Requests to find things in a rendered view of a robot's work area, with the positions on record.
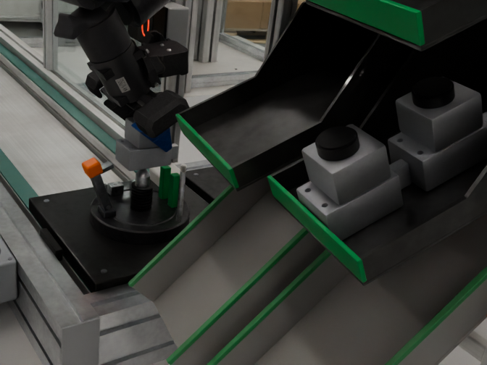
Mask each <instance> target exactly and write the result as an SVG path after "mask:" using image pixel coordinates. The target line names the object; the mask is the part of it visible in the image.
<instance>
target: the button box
mask: <svg viewBox="0 0 487 365"><path fill-rule="evenodd" d="M17 298H18V288H17V261H16V259H15V258H14V256H13V255H12V253H11V251H10V250H9V249H8V247H7V245H6V243H5V242H4V241H3V239H2V237H1V236H0V303H4V302H7V301H12V300H15V299H17Z"/></svg>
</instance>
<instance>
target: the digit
mask: <svg viewBox="0 0 487 365"><path fill-rule="evenodd" d="M152 25H153V16H152V17H151V18H150V19H149V20H147V21H146V22H145V23H144V24H142V26H141V27H138V37H137V38H139V39H141V40H143V38H144V36H145V35H146V31H150V30H152Z"/></svg>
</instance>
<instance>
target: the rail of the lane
mask: <svg viewBox="0 0 487 365"><path fill-rule="evenodd" d="M0 236H1V237H2V239H3V241H4V242H5V243H6V245H7V247H8V249H9V250H10V251H11V253H12V255H13V256H14V258H15V259H16V261H17V288H18V298H17V299H15V300H12V301H7V303H8V304H9V306H10V308H11V310H12V311H13V313H14V315H15V317H16V318H17V320H18V322H19V323H20V326H21V328H22V329H23V331H24V333H25V334H26V336H27V338H28V339H29V341H30V344H31V345H32V346H33V349H34V350H35V352H36V354H37V355H38V357H39V359H40V361H41V363H42V364H43V365H99V338H100V317H99V315H98V314H97V313H96V311H95V309H94V308H93V306H92V305H91V304H90V303H89V302H88V300H87V298H86V297H85V296H84V295H83V293H82V292H81V291H80V289H79V287H78V286H77V285H76V284H75V282H74V281H73V280H72V278H71V277H70V276H69V274H68V273H67V271H66V270H65V269H64V267H63V266H62V265H61V263H60V262H59V261H61V260H62V248H61V246H60V245H59V244H58V242H57V241H56V240H55V239H54V237H53V236H52V235H51V233H50V232H49V231H48V230H47V229H46V228H44V229H40V234H38V232H37V231H36V229H35V228H34V226H33V225H32V224H31V223H30V221H29V220H28V218H27V217H26V216H25V214H24V213H23V212H22V210H21V209H20V207H19V206H18V205H17V203H16V202H15V201H14V199H13V198H12V197H11V196H10V194H9V192H8V191H7V189H6V188H5V187H4V186H3V185H2V183H1V181H0Z"/></svg>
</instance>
